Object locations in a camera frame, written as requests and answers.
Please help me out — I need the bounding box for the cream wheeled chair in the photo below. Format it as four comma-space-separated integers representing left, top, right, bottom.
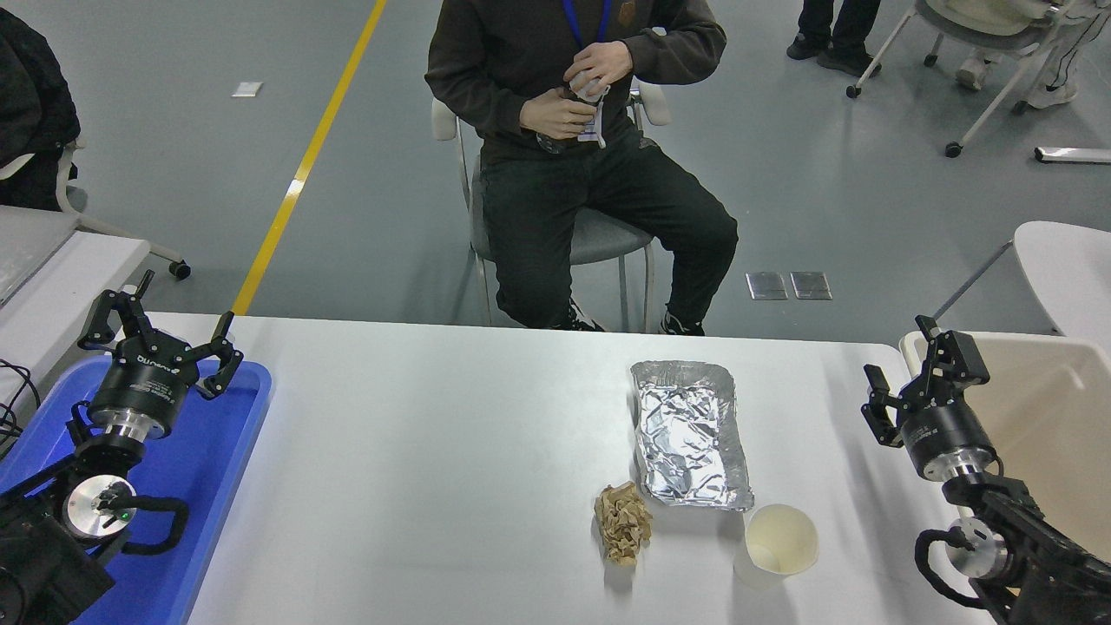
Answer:
846, 0, 1111, 159

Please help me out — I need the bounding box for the black cable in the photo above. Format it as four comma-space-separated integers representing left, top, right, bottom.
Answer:
0, 360, 42, 461

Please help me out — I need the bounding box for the white moulded chair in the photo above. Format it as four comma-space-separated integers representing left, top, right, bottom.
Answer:
933, 220, 1111, 352

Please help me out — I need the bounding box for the small crinkled packet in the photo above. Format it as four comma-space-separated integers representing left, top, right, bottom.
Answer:
536, 74, 611, 155

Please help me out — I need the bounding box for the blue plastic tray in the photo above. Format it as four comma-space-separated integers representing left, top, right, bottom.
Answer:
0, 356, 273, 625

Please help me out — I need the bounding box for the grey office chair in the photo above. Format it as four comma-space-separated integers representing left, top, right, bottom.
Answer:
431, 80, 674, 334

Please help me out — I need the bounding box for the white side table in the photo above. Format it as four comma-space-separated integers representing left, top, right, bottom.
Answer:
0, 206, 151, 409

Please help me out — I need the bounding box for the person with lanyard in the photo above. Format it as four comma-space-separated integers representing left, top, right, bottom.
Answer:
424, 0, 740, 337

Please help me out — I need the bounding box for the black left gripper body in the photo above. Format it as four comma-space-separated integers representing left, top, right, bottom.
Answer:
89, 333, 201, 421

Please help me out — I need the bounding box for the white wheeled chair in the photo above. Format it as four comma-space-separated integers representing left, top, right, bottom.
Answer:
0, 139, 192, 280

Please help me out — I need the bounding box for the lanyard person's right hand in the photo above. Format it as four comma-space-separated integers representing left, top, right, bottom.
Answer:
519, 87, 600, 141

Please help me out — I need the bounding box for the blue lanyard with badge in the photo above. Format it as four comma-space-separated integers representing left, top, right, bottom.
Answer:
562, 0, 611, 147

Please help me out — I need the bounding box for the tan paper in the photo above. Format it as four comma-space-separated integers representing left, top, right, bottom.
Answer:
594, 482, 654, 567

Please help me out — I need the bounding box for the large pale bin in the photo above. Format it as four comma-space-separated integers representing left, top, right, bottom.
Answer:
899, 330, 1111, 625

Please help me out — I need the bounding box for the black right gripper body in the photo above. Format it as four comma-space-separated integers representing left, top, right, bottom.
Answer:
897, 395, 993, 470

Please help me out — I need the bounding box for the silver foil tray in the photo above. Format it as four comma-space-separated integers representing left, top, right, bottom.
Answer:
630, 360, 756, 511

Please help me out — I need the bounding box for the person in black jacket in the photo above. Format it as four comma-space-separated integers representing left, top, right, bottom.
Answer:
0, 7, 82, 212

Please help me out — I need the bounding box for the person in dark shoes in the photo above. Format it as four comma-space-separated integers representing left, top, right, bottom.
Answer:
786, 0, 883, 77

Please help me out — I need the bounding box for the lanyard person's left hand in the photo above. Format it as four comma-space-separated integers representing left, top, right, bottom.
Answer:
562, 40, 635, 89

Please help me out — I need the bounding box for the person in white trousers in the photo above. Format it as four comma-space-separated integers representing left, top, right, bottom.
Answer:
955, 0, 1111, 109

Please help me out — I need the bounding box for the white paper cup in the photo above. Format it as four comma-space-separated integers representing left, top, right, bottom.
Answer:
733, 503, 820, 589

